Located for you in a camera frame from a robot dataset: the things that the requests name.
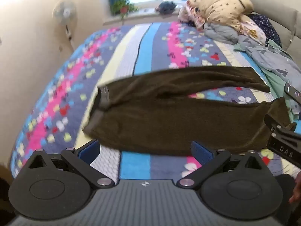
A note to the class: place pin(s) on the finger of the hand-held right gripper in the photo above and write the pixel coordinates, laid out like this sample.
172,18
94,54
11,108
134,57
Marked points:
292,91
276,123

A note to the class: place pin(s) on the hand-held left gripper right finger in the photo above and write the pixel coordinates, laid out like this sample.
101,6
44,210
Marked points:
201,152

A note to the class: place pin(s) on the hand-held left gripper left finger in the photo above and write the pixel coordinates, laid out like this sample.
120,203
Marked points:
89,151

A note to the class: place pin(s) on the dark olive pants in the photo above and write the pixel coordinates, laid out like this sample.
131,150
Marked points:
164,117

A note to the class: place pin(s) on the person's right hand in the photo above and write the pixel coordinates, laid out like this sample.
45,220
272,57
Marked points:
295,194

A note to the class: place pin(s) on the green sheet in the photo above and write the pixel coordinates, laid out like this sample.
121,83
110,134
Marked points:
276,80

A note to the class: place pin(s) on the grey patterned quilt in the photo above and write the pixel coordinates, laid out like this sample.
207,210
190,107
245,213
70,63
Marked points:
265,56

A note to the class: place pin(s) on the navy dotted pillow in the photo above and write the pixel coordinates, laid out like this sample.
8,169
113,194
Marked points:
268,26

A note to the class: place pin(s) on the beige padded headboard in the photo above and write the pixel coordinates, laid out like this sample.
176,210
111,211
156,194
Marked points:
282,11

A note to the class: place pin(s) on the colourful striped bed blanket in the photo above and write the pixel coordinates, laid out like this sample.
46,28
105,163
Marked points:
150,47

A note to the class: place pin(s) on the white standing fan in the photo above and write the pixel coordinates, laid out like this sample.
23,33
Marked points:
65,11

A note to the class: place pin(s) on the green potted plant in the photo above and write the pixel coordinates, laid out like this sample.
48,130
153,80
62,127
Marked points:
122,6

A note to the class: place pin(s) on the dark bundle on windowsill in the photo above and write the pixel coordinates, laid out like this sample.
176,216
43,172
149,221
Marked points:
165,7

